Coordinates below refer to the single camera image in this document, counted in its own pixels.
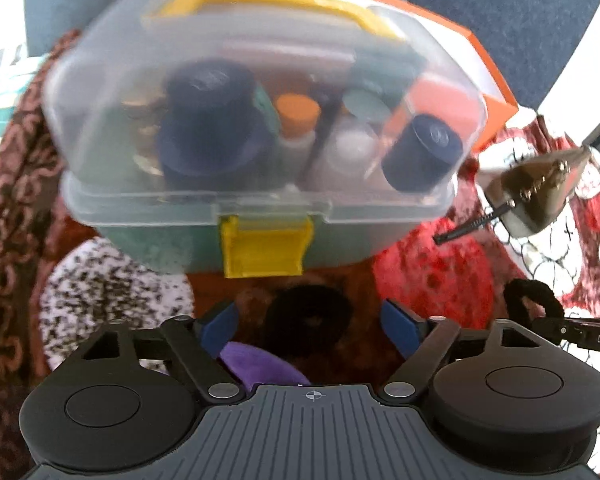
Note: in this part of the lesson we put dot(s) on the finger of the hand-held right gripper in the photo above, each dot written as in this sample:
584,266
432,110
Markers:
570,332

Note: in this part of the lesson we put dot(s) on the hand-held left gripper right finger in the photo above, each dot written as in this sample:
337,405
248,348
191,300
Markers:
400,327

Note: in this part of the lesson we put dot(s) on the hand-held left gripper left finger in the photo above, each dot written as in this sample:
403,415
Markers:
220,330

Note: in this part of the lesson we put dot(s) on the large black scrunchie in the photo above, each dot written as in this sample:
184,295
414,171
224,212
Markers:
550,300

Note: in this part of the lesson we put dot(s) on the purple plush cloth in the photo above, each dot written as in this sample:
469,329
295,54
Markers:
260,365

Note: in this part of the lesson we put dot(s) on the orange cardboard box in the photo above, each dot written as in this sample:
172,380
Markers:
495,105

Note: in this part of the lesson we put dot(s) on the red floral patterned blanket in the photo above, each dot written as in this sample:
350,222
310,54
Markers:
430,275

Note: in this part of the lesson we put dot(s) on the small dark blue bottle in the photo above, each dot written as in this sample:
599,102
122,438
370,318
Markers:
422,152

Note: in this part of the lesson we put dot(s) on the white plastic bottle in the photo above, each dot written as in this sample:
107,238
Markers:
347,155

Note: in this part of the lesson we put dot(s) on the large dark blue bottle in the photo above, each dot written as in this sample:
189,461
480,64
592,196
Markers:
210,120

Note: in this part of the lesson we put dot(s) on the orange-capped bottle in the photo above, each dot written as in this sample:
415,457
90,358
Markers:
295,120

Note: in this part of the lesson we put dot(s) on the brown scroll-patterned blanket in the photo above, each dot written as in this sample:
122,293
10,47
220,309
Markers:
10,185

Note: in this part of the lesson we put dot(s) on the clear plastic storage box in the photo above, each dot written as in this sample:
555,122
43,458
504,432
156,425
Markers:
130,85

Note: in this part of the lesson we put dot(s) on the plaid bed sheet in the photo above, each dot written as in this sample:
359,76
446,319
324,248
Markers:
0,80

